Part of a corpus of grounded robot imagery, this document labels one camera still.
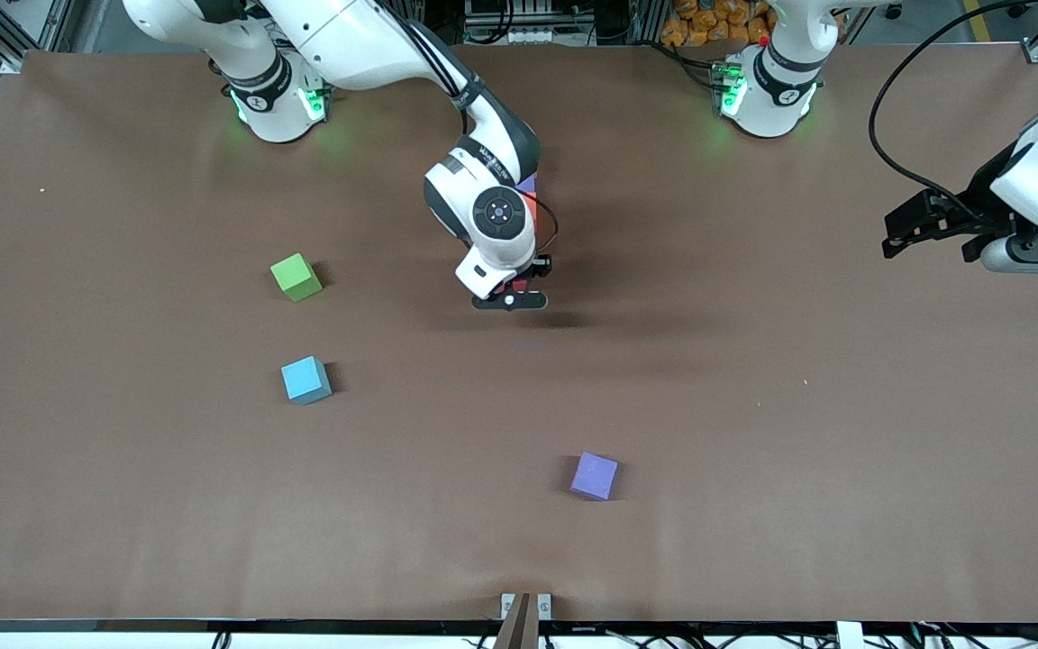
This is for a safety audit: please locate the small metal table bracket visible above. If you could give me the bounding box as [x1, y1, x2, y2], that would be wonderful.
[500, 592, 552, 621]

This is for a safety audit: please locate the green foam block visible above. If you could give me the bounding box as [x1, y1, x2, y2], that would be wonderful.
[269, 252, 323, 303]

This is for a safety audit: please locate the blue foam block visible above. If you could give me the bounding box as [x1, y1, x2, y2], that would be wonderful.
[281, 355, 332, 406]

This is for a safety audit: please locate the brown table cover sheet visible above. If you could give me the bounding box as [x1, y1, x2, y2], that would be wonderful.
[0, 43, 1038, 623]

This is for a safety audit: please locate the light purple foam block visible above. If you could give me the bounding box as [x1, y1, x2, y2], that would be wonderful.
[569, 452, 619, 501]

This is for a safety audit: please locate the brown wooden bar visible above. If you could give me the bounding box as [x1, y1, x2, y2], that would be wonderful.
[494, 592, 531, 649]

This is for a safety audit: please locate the white power strip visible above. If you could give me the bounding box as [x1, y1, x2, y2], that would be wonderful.
[469, 23, 592, 46]

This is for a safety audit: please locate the pile of orange objects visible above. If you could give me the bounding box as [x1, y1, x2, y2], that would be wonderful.
[663, 0, 772, 46]

